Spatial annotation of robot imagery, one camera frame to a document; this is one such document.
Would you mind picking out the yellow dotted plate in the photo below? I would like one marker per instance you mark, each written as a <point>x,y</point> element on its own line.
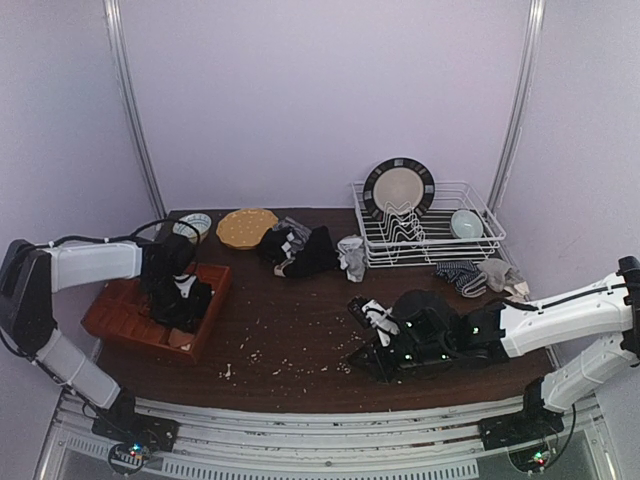
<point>244,229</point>

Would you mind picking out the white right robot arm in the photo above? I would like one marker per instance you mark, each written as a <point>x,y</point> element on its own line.
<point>608,310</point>

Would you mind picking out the right metal corner post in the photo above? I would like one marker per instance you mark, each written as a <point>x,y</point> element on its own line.
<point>526,73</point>

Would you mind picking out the metal front rail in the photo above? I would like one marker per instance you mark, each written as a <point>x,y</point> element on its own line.
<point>439,443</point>

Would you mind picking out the grey cloth by rack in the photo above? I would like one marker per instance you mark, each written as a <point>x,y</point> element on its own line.
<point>499,274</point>

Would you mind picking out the white wire dish rack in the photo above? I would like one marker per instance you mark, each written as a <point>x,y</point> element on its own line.
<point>412,240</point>

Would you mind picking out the light green bowl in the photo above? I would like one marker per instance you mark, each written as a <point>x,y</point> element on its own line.
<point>466,224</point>

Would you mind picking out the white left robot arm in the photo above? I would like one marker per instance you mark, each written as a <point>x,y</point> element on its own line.
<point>38,279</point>

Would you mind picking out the blue striped underwear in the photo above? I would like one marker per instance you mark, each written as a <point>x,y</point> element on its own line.
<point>468,280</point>

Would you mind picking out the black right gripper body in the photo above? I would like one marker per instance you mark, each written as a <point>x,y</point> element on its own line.
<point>382,354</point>

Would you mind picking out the black underwear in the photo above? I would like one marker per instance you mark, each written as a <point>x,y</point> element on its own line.
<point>318,255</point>

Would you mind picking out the metal corner post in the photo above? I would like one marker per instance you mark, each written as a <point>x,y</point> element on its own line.
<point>117,41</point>
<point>526,73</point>

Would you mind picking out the grey white underwear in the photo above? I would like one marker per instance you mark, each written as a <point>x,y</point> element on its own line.
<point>352,257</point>

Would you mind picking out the blue patterned bowl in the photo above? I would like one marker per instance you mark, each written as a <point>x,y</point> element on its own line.
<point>195,227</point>

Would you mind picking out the left metal corner post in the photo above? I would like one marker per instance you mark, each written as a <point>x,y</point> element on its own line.
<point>117,41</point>

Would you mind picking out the black rimmed beige plate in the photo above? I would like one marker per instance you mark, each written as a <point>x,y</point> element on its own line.
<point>398,186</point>

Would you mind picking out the grey underwear pile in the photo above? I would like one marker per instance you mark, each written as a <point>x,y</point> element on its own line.
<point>295,234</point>

